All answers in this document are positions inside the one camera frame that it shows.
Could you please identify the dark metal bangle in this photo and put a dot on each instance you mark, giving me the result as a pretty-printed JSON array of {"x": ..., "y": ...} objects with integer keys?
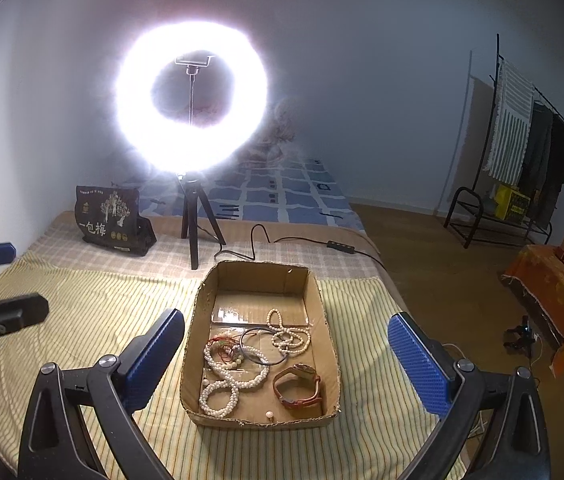
[{"x": 245, "y": 345}]

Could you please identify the cardboard box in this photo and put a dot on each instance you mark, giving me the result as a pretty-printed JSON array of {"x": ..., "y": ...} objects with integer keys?
[{"x": 262, "y": 280}]

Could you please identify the striped hanging towel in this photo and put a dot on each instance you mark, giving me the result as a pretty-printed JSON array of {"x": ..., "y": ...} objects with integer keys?
[{"x": 509, "y": 120}]

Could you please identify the beige checked blanket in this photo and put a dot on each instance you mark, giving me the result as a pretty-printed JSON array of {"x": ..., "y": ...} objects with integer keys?
[{"x": 62, "y": 250}]

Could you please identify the orange covered bench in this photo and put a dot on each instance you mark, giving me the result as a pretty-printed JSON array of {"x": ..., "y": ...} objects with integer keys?
[{"x": 547, "y": 290}]

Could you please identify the black tripod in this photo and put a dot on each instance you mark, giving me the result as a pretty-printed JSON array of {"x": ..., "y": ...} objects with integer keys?
[{"x": 195, "y": 240}]

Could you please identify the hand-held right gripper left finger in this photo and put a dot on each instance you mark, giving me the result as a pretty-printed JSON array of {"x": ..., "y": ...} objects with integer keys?
[{"x": 149, "y": 365}]

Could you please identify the black hanging garment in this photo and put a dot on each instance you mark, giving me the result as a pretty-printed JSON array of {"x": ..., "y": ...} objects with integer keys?
[{"x": 557, "y": 170}]

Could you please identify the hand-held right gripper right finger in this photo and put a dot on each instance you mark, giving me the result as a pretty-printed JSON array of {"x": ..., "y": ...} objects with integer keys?
[{"x": 419, "y": 365}]

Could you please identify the small black floor device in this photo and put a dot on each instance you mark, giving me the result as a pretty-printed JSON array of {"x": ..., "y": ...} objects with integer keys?
[{"x": 522, "y": 335}]

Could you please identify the black clothes rack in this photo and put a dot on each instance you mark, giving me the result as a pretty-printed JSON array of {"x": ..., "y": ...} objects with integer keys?
[{"x": 467, "y": 200}]

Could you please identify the phone holder clamp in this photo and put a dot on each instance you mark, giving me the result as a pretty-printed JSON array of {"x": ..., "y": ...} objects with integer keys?
[{"x": 193, "y": 62}]

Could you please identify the grey hanging garment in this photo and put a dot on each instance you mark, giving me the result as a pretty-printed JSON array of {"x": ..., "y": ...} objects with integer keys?
[{"x": 537, "y": 150}]

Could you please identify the black printed bag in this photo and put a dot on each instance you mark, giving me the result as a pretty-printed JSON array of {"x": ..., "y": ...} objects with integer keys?
[{"x": 112, "y": 220}]

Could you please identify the yellow striped cloth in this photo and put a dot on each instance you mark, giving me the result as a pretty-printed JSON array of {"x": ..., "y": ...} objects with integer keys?
[{"x": 87, "y": 310}]

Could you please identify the yellow box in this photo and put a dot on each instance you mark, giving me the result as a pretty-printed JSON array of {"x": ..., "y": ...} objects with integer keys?
[{"x": 512, "y": 202}]

